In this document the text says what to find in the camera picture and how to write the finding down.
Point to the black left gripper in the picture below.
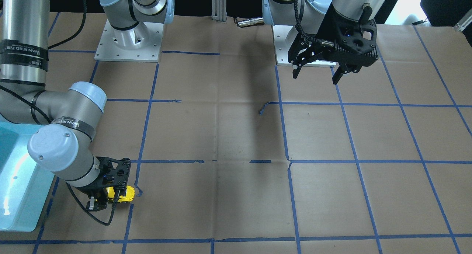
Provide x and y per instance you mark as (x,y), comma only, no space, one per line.
(326,29)

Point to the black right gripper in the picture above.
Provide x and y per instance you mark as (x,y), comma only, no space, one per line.
(89,190)

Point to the yellow beetle toy car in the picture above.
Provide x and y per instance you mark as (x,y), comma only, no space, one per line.
(124,197)

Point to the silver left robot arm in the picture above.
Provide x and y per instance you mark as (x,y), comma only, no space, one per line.
(312,13)

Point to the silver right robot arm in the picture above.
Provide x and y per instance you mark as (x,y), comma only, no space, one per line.
(67,120)

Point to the light blue plastic bin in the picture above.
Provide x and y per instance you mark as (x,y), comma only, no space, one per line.
(24,186)

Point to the silver cable connector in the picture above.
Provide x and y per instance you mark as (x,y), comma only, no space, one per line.
(249,22)

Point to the aluminium extrusion post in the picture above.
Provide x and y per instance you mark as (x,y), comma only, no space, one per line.
(218,10)

